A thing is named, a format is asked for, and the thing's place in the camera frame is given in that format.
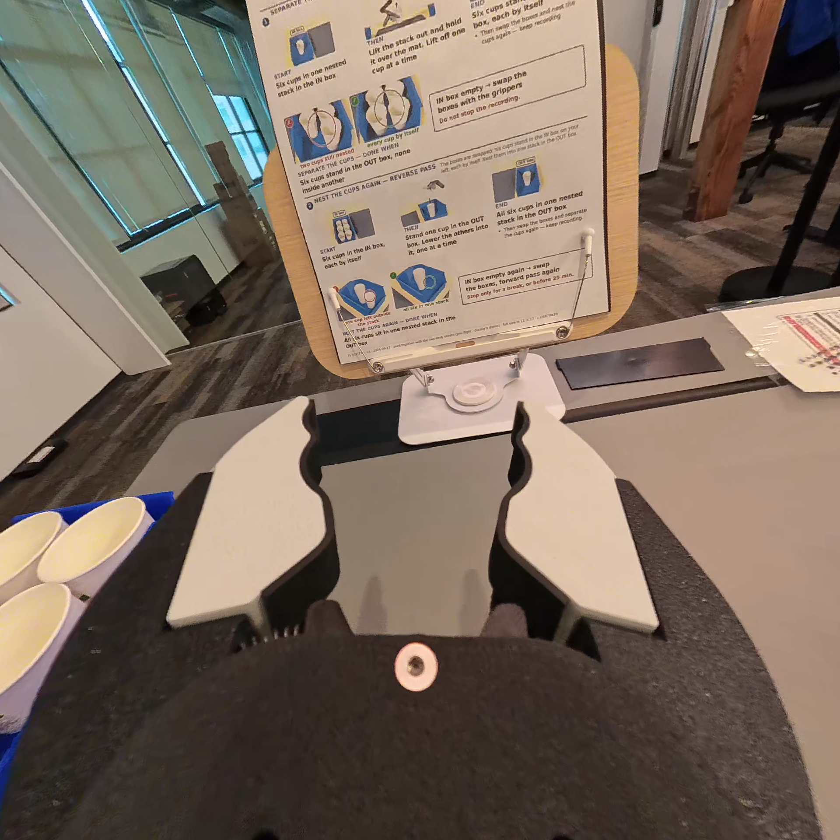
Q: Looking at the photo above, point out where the white paper cup green stripe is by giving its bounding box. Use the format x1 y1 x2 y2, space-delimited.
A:
0 511 67 601
0 583 86 732
37 497 155 595

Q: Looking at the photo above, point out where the black floor stand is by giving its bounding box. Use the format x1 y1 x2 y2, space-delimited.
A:
718 85 840 303

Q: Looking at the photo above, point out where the black desk strip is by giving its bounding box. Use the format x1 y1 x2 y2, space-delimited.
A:
556 337 727 391

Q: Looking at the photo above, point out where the large glass window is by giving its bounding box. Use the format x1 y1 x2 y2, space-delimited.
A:
0 0 277 238

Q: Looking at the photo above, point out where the black floor device red label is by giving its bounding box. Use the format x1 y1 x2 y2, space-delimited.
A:
5 438 68 478

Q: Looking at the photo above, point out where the black office chair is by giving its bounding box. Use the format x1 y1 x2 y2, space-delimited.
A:
738 0 840 204

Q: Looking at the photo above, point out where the wooden post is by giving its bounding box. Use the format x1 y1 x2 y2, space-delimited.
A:
684 0 786 222

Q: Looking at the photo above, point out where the printed instruction sheet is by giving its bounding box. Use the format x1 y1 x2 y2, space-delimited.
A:
245 0 613 366

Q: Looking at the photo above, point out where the stack of cardboard boxes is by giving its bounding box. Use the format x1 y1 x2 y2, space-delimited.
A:
205 141 278 266

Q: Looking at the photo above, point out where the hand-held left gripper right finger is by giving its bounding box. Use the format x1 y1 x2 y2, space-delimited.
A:
487 400 660 643

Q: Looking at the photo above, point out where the blue plastic bin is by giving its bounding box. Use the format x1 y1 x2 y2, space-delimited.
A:
0 491 175 795

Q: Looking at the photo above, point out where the black wheeled case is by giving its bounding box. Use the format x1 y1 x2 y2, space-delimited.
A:
140 256 228 327

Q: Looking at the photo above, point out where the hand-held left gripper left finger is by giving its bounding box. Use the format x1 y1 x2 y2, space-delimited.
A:
165 395 341 647

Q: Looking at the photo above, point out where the printed sheet in plastic sleeve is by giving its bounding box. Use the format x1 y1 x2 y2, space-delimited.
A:
721 297 840 395

